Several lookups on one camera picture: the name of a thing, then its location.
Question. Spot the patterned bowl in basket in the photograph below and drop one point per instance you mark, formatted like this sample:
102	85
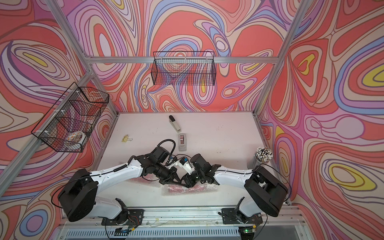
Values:
74	140

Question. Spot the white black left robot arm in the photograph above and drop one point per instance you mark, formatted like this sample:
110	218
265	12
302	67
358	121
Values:
79	197

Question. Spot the clear bubble wrap sheet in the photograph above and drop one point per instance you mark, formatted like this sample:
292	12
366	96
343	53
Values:
145	182

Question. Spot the cup of pens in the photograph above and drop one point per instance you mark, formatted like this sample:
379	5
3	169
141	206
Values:
262	156

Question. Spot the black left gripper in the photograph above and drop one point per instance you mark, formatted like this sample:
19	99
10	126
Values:
170	179

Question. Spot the black wire basket wall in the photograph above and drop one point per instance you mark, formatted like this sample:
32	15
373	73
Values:
184	68
77	109

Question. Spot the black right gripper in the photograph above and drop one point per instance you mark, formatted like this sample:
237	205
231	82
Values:
188	181

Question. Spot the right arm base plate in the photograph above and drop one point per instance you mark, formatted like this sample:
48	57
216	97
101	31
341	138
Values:
231	216

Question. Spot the pink bottle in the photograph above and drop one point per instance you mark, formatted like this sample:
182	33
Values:
181	189

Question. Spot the yellow binder clip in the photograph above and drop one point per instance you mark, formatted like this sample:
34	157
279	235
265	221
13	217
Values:
126	138

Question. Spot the black wire basket left wall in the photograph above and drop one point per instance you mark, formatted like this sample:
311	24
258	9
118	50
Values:
77	109

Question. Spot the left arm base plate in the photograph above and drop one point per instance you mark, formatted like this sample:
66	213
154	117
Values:
129	217

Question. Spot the black wire basket back wall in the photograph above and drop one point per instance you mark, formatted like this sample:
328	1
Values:
184	68

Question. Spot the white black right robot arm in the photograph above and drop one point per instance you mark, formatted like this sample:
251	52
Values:
265	192

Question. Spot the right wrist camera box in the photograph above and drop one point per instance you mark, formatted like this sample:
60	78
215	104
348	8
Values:
186	165

